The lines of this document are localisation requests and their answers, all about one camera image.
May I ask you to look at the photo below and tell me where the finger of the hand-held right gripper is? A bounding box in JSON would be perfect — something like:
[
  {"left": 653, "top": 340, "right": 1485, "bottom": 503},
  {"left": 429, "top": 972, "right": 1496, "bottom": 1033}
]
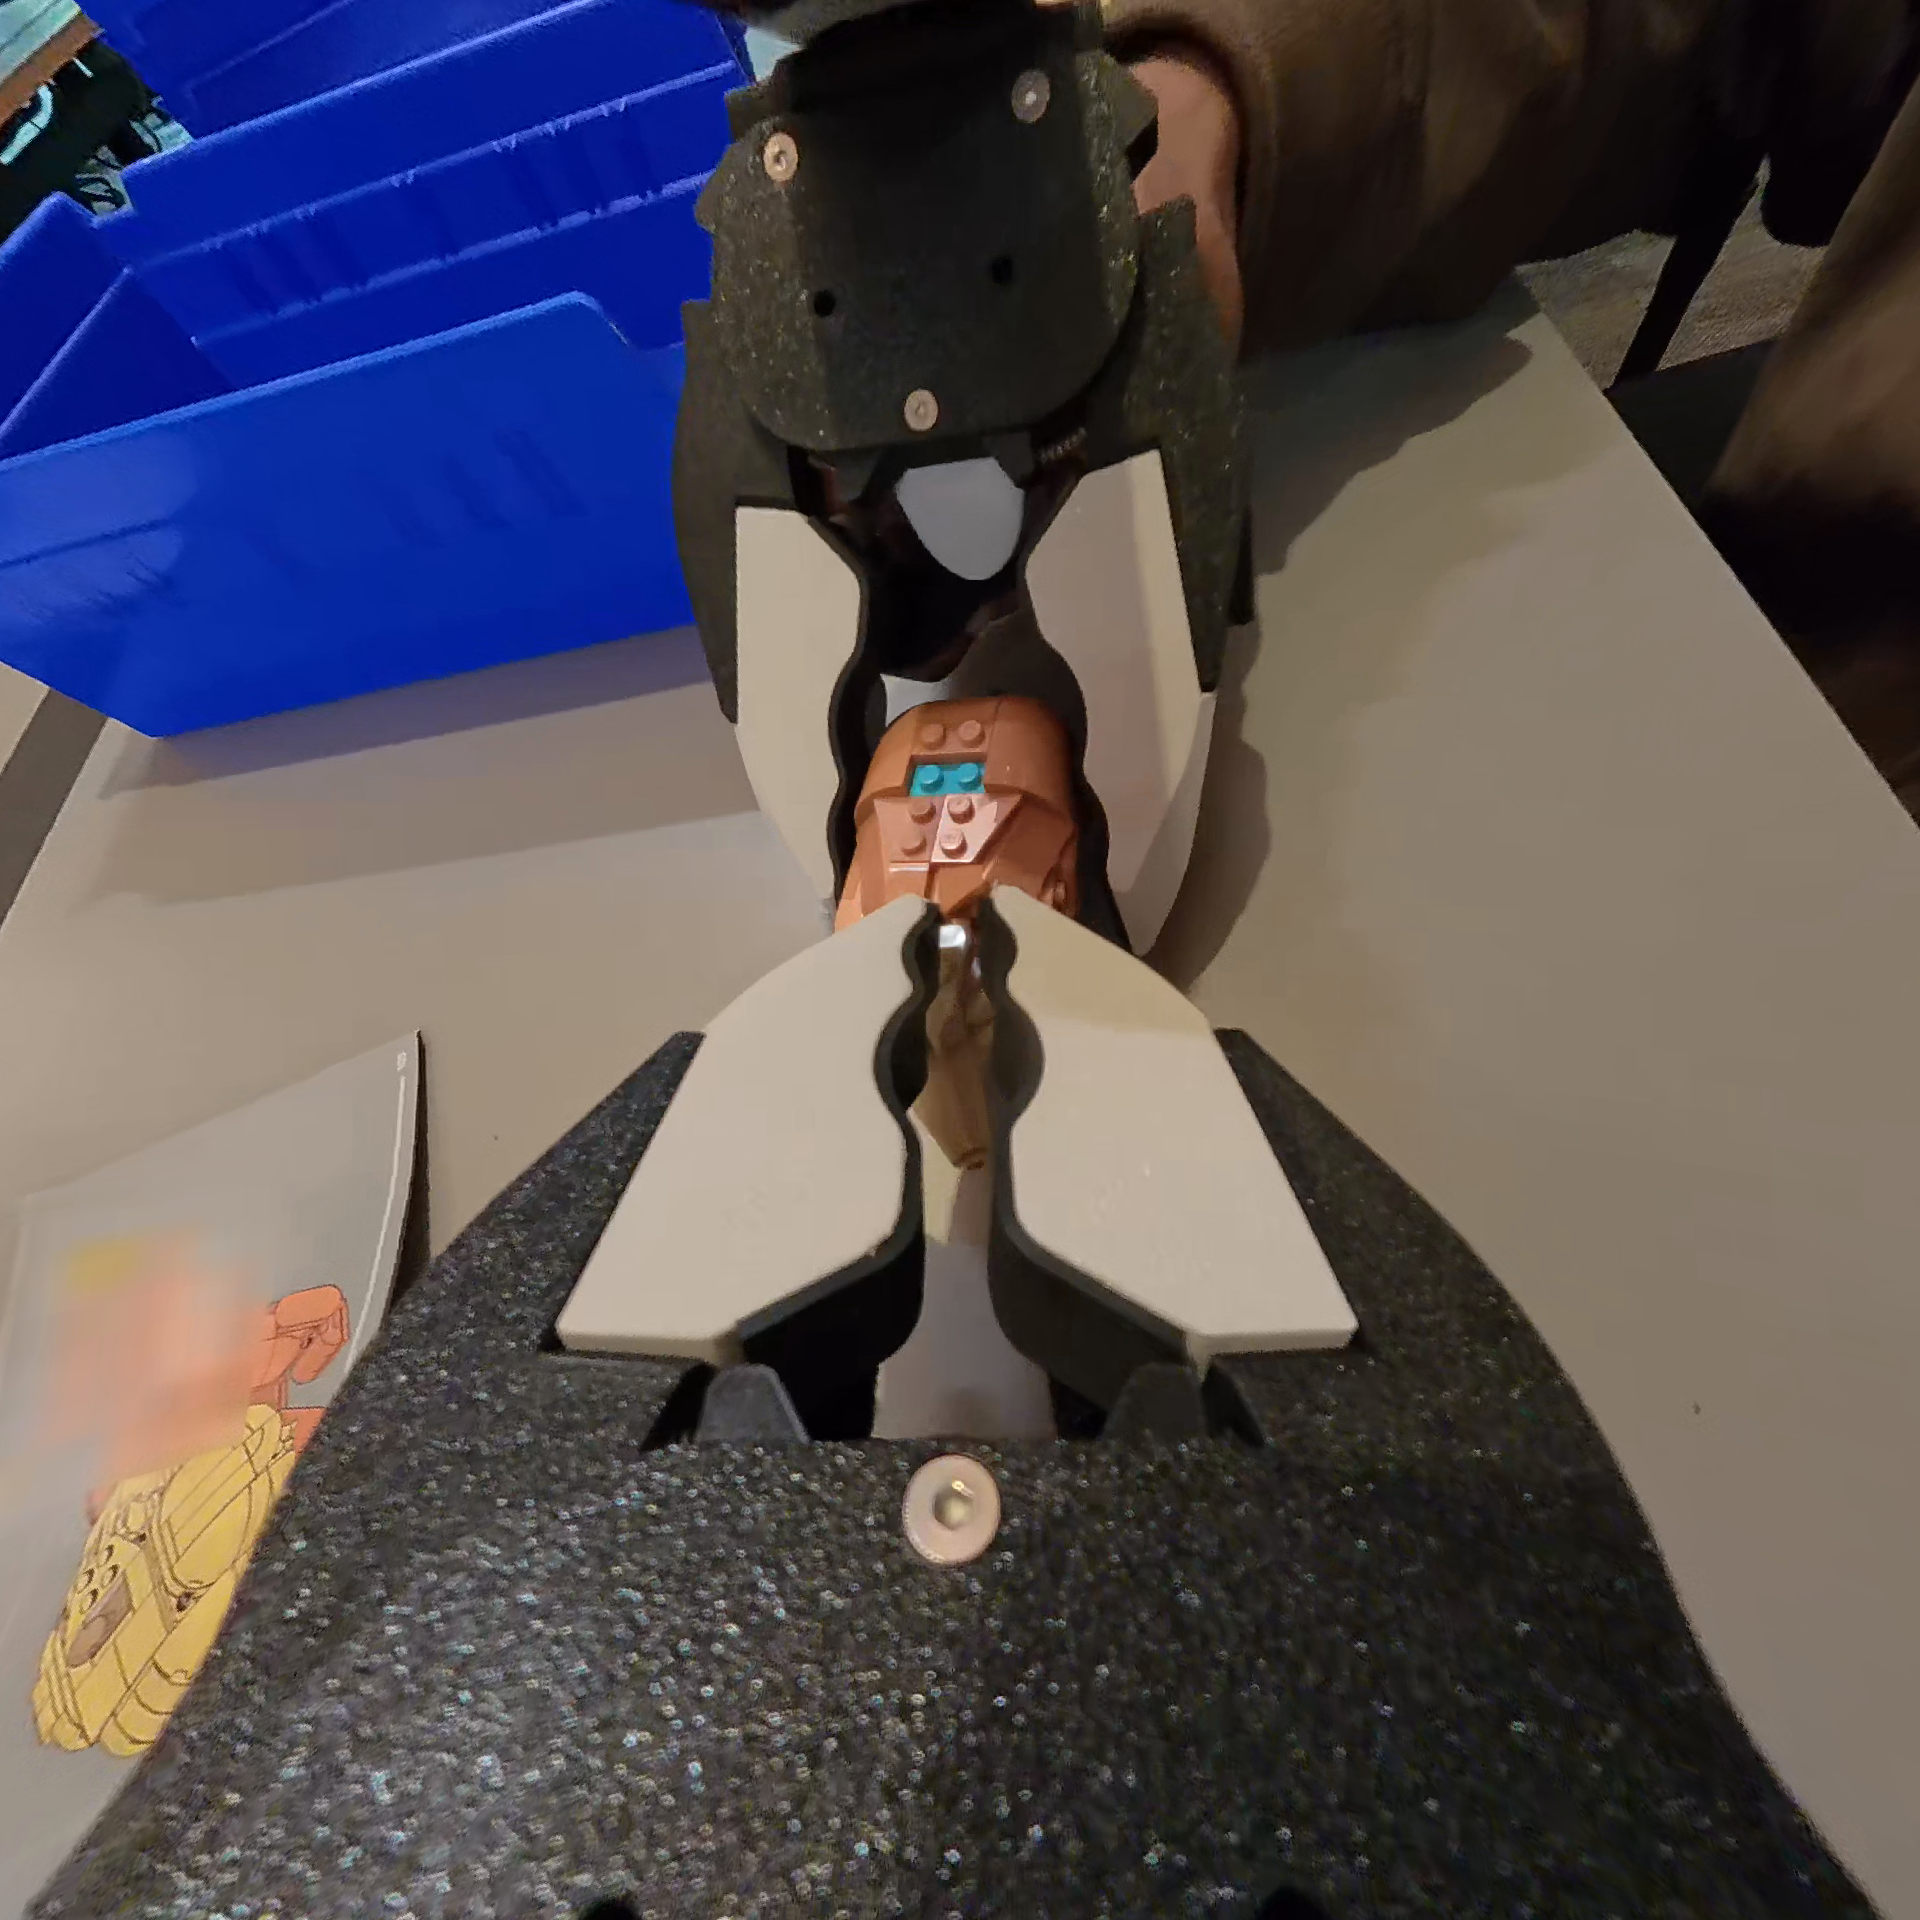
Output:
[
  {"left": 1022, "top": 447, "right": 1222, "bottom": 962},
  {"left": 730, "top": 508, "right": 886, "bottom": 905}
]

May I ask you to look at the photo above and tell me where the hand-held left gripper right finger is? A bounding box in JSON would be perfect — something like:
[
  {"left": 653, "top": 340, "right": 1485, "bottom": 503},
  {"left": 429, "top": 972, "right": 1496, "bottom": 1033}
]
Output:
[{"left": 981, "top": 888, "right": 1362, "bottom": 1366}]

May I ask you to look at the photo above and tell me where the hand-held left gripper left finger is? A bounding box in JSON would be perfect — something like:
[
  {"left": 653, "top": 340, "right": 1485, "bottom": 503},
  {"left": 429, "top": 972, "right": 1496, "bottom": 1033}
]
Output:
[{"left": 551, "top": 895, "right": 924, "bottom": 1366}]

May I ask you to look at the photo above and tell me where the orange brick claw model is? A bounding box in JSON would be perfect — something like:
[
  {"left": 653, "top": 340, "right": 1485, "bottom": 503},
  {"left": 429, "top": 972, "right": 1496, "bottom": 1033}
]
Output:
[{"left": 831, "top": 697, "right": 1088, "bottom": 1173}]

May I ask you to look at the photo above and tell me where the blue plastic bin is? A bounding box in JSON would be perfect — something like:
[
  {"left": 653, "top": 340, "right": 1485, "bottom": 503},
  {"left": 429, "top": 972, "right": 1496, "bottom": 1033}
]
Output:
[
  {"left": 0, "top": 59, "right": 752, "bottom": 741},
  {"left": 75, "top": 0, "right": 752, "bottom": 137}
]

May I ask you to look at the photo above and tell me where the grey instruction booklet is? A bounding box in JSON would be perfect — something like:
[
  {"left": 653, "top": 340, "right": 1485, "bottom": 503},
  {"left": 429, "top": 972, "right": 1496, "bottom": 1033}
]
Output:
[{"left": 0, "top": 1032, "right": 426, "bottom": 1788}]

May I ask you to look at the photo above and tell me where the grey desk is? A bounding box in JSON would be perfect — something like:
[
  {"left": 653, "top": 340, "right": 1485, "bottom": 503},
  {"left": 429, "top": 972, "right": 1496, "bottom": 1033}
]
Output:
[{"left": 0, "top": 278, "right": 1920, "bottom": 1878}]

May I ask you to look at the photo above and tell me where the person's right hand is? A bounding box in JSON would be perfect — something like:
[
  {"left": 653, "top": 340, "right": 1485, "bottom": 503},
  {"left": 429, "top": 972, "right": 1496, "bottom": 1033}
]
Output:
[{"left": 1125, "top": 64, "right": 1251, "bottom": 343}]

